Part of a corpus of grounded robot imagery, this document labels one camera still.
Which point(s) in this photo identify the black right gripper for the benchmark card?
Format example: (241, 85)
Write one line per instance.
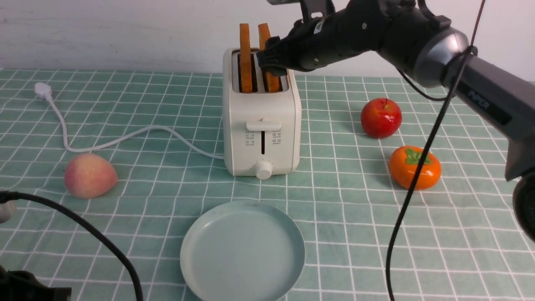
(325, 36)

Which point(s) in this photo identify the toasted bread slice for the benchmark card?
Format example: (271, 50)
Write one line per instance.
(271, 82)
(245, 61)

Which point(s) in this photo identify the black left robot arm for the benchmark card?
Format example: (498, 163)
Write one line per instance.
(20, 285)

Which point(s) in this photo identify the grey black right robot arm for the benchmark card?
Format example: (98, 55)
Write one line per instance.
(426, 48)

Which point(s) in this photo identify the white two-slot toaster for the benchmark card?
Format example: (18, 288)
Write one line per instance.
(262, 131)

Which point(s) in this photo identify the red apple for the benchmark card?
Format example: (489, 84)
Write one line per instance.
(380, 118)

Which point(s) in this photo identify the orange persimmon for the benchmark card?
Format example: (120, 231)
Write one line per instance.
(403, 163)

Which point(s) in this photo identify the green checkered tablecloth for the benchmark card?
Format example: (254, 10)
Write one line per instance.
(459, 241)

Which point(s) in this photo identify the light green round plate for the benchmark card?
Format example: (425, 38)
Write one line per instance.
(242, 251)

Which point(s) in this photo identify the pink peach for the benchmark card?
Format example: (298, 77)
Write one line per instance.
(88, 176)

